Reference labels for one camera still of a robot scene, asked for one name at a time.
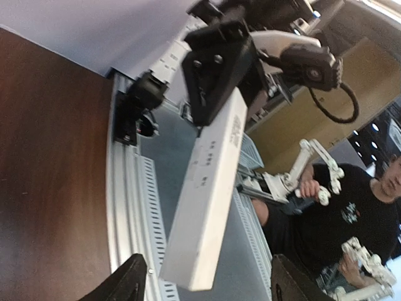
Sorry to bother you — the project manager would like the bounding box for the white remote control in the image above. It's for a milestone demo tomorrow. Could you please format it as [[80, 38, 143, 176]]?
[[160, 88, 247, 292]]

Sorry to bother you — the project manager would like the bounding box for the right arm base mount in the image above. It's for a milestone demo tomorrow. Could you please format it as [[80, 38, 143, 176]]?
[[113, 70, 168, 146]]

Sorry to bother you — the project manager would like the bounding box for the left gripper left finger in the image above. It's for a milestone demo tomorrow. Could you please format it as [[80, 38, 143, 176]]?
[[79, 253, 147, 301]]

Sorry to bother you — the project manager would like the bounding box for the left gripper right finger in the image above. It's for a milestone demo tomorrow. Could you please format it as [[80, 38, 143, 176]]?
[[271, 255, 332, 301]]

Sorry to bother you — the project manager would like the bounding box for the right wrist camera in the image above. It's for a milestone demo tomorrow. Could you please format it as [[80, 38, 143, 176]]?
[[250, 29, 344, 92]]

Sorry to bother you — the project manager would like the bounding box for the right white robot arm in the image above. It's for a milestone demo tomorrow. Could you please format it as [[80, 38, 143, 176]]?
[[115, 1, 313, 127]]

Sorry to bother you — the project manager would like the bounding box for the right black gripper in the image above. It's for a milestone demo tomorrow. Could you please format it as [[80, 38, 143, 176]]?
[[182, 1, 301, 125]]

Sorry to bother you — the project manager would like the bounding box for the person in black shirt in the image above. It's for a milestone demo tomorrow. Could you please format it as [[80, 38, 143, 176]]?
[[251, 156, 400, 288]]

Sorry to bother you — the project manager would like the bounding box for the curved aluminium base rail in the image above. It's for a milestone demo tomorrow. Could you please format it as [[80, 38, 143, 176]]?
[[105, 73, 273, 301]]

